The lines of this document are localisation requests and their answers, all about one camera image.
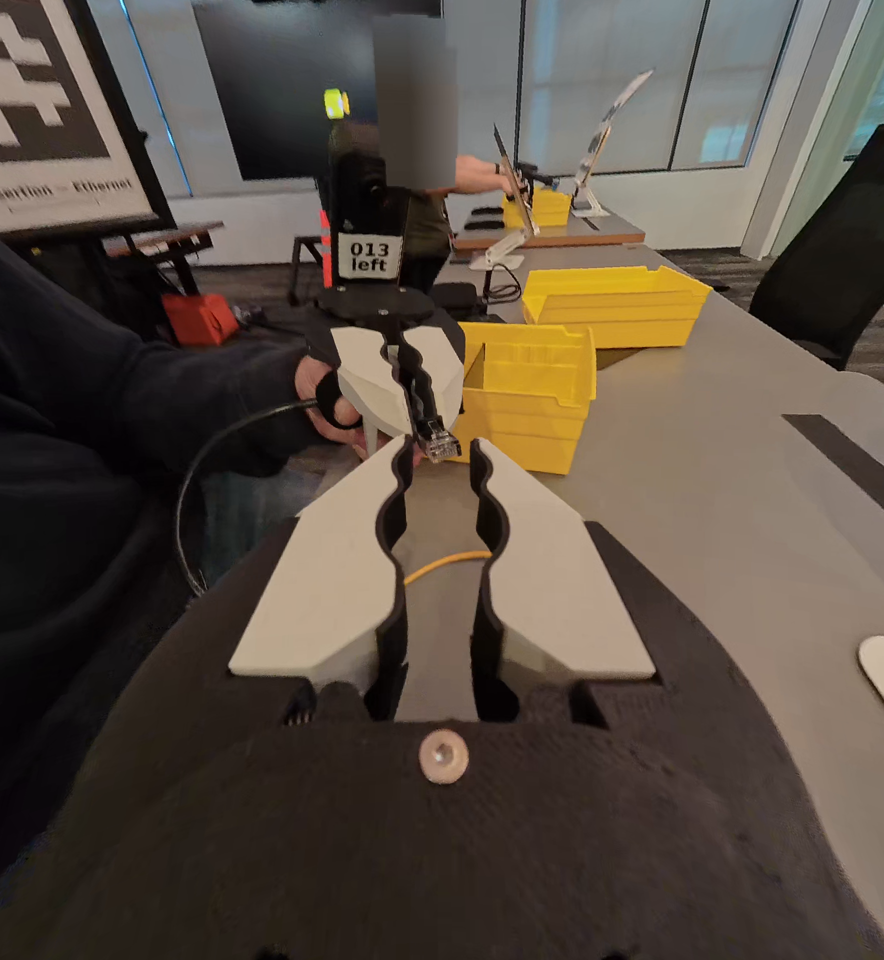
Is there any wooden top desk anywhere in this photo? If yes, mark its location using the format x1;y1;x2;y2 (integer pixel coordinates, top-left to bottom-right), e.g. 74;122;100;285
449;208;647;253

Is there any black ethernet cable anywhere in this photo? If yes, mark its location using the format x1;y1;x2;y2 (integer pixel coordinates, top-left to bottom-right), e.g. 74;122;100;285
174;341;463;597

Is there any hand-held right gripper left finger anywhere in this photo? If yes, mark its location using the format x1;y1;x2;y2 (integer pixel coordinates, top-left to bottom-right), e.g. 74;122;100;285
229;433;418;723

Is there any person's left forearm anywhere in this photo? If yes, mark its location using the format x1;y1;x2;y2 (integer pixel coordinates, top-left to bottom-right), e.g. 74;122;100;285
52;322;316;481

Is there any black white marker sign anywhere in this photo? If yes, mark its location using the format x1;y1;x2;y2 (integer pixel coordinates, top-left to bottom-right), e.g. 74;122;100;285
0;0;177;235

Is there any person's left hand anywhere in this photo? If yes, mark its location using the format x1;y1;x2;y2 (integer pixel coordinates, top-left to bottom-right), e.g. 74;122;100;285
295;354;373;460

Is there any small yellow bin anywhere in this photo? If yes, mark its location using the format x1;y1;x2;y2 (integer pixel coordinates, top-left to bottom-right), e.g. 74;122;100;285
502;187;573;229
445;321;598;477

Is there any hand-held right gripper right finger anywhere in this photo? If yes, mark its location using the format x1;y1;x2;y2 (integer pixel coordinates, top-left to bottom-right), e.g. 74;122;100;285
470;437;658;723

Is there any tilted tablet stand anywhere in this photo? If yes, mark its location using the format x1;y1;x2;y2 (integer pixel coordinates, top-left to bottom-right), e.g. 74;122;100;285
571;69;655;220
468;123;542;271

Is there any red tool bag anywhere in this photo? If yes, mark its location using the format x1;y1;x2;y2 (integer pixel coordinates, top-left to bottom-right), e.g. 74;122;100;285
161;292;240;347

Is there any wide shallow yellow bin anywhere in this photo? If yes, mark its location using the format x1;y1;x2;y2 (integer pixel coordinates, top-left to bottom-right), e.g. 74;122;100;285
521;264;714;351

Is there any black wall screen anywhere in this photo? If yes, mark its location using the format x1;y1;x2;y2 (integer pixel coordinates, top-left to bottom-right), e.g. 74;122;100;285
190;0;443;183

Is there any yellow ethernet cable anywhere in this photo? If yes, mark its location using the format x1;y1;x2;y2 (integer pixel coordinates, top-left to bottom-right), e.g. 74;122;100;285
403;549;493;588

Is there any black office chair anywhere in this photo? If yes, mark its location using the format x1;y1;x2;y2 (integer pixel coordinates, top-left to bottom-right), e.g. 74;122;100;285
747;123;884;372

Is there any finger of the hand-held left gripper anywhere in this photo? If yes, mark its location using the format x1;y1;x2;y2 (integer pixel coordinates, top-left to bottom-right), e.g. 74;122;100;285
403;326;465;434
331;327;415;460

